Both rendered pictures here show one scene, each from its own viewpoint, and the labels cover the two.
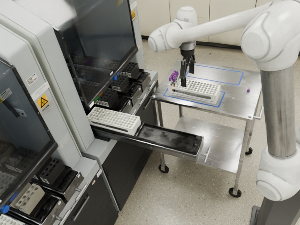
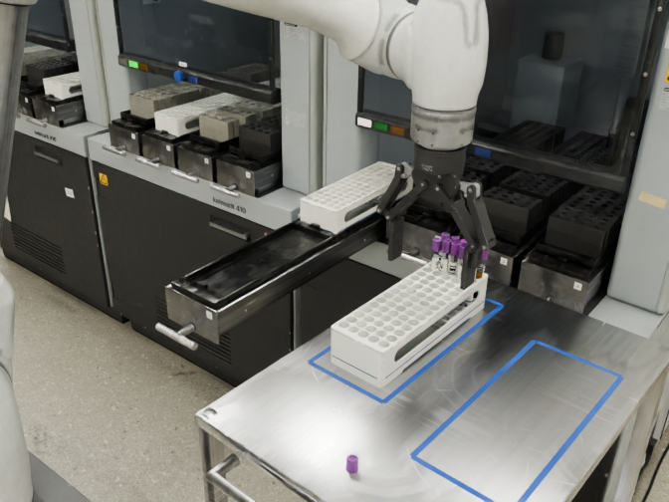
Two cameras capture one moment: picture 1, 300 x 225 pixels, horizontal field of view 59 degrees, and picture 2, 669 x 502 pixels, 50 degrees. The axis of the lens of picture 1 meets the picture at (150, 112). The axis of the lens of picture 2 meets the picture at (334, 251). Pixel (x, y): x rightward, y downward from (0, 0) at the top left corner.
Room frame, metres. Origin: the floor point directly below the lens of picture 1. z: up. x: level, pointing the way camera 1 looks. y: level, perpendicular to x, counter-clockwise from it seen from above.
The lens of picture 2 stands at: (1.24, -1.25, 1.47)
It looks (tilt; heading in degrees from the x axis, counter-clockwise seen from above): 28 degrees down; 98
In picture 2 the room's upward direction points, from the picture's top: 1 degrees clockwise
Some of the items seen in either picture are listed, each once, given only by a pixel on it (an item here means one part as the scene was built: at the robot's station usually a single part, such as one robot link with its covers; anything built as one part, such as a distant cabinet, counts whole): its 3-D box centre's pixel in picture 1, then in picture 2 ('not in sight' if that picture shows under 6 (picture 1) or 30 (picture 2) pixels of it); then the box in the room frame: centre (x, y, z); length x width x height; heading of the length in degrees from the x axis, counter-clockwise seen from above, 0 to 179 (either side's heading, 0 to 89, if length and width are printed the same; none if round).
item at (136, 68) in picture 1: (133, 71); (575, 235); (1.54, 0.07, 0.85); 0.12 x 0.02 x 0.06; 149
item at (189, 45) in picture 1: (187, 42); (442, 124); (1.25, -0.25, 1.16); 0.09 x 0.09 x 0.06
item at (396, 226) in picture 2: (183, 81); (395, 238); (1.20, -0.21, 0.95); 0.03 x 0.01 x 0.07; 58
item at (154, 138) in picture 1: (143, 135); (307, 247); (1.00, 0.05, 0.78); 0.73 x 0.14 x 0.09; 60
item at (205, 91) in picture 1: (193, 89); (413, 315); (1.24, -0.28, 0.85); 0.30 x 0.10 x 0.06; 58
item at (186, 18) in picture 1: (185, 23); (443, 44); (1.25, -0.24, 1.27); 0.13 x 0.11 x 0.16; 125
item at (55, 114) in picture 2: not in sight; (126, 90); (0.16, 1.12, 0.78); 0.73 x 0.14 x 0.09; 60
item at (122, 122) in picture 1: (113, 121); (358, 197); (1.09, 0.21, 0.83); 0.30 x 0.10 x 0.06; 60
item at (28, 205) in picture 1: (32, 199); (216, 127); (0.66, 0.57, 0.85); 0.12 x 0.02 x 0.06; 151
